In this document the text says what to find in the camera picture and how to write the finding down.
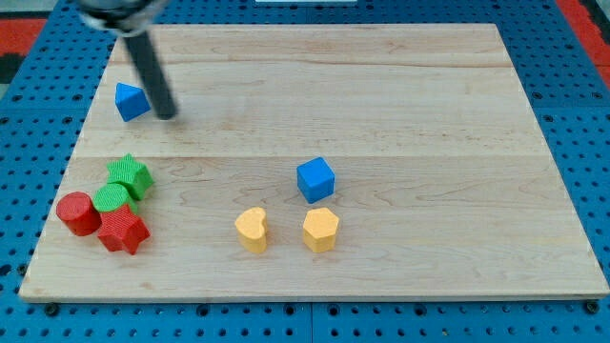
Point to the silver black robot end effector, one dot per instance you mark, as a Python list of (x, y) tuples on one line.
[(125, 18)]

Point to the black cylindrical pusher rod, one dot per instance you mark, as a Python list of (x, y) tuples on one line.
[(142, 53)]

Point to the blue cube block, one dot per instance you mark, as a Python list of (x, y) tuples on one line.
[(315, 179)]

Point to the yellow heart block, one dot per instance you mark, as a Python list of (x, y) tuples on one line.
[(251, 228)]

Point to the blue triangular prism block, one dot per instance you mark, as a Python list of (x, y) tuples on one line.
[(130, 101)]

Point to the green star block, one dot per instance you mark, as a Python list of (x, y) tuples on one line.
[(131, 174)]

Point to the green cylinder block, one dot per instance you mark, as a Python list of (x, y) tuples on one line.
[(111, 197)]

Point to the red star block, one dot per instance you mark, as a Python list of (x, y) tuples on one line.
[(122, 230)]

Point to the red cylinder block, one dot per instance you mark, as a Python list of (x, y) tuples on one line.
[(77, 212)]

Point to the light wooden board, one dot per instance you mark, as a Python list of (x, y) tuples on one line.
[(445, 187)]

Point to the yellow hexagon block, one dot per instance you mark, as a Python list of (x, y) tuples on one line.
[(319, 229)]

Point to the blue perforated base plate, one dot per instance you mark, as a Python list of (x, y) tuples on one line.
[(48, 99)]

